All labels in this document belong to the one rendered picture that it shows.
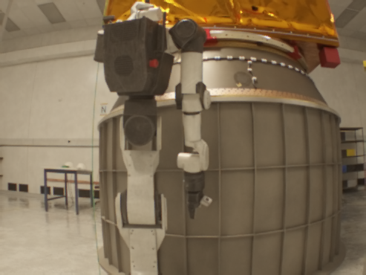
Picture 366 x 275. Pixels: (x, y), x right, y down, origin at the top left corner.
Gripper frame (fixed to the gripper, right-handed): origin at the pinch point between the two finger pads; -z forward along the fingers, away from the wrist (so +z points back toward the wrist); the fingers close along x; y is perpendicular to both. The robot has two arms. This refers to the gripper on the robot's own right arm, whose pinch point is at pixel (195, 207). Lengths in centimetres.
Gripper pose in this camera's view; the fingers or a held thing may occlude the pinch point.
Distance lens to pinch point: 132.9
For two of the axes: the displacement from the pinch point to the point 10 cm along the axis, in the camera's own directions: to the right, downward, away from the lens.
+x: 3.0, -2.9, 9.1
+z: -0.4, -9.6, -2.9
